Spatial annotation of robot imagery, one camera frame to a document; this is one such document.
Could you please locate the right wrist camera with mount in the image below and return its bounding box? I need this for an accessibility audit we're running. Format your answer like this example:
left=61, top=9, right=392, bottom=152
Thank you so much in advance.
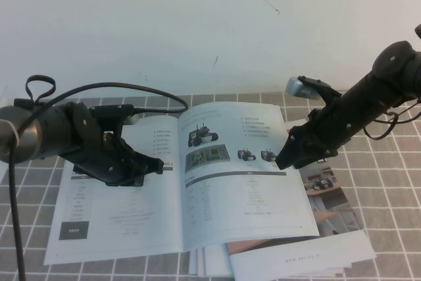
left=285, top=76, right=341, bottom=106

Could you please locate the white product catalogue book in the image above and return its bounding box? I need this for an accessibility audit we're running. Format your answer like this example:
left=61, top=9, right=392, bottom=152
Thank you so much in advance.
left=43, top=101, right=320, bottom=266

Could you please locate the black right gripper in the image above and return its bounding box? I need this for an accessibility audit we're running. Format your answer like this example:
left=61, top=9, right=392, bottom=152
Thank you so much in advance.
left=275, top=96, right=350, bottom=171

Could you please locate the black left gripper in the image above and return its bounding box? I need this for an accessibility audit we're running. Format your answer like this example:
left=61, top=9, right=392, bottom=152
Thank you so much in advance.
left=74, top=119, right=164, bottom=189

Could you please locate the black left arm strap loop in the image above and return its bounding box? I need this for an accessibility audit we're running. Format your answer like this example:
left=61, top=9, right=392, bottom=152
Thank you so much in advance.
left=25, top=75, right=56, bottom=105

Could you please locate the brochure with office photo cover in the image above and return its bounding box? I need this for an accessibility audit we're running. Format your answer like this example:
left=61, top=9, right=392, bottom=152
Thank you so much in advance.
left=225, top=124, right=378, bottom=277

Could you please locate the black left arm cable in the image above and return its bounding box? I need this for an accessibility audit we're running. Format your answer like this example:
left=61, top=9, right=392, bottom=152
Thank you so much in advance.
left=8, top=82, right=190, bottom=281

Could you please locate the white booklet stack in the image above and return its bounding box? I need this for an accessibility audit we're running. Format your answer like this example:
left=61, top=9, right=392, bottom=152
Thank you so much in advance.
left=187, top=243, right=355, bottom=278

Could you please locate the grey white-checked tablecloth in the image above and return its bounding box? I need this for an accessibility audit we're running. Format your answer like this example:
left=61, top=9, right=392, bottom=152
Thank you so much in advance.
left=0, top=88, right=421, bottom=281

